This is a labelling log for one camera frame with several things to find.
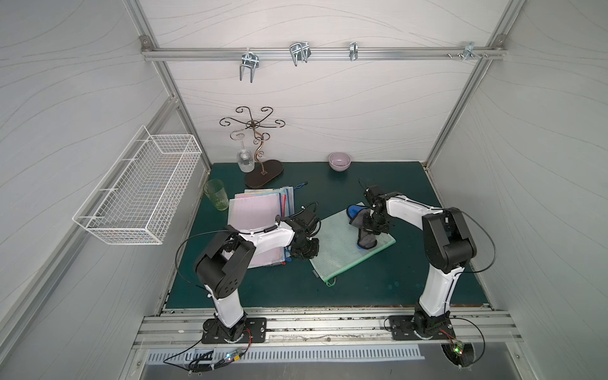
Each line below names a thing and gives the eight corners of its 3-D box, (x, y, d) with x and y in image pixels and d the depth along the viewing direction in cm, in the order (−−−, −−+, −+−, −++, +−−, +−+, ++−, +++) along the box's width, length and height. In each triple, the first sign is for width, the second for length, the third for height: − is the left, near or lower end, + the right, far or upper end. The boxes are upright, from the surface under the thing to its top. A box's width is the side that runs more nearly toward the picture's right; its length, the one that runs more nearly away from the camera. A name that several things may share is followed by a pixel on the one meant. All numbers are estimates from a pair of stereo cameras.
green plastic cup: (210, 210, 105) (200, 193, 95) (215, 196, 110) (206, 179, 100) (229, 210, 105) (220, 193, 95) (232, 196, 110) (225, 179, 100)
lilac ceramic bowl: (329, 173, 120) (329, 165, 116) (328, 160, 127) (328, 152, 122) (351, 173, 120) (352, 165, 116) (349, 160, 127) (350, 152, 122)
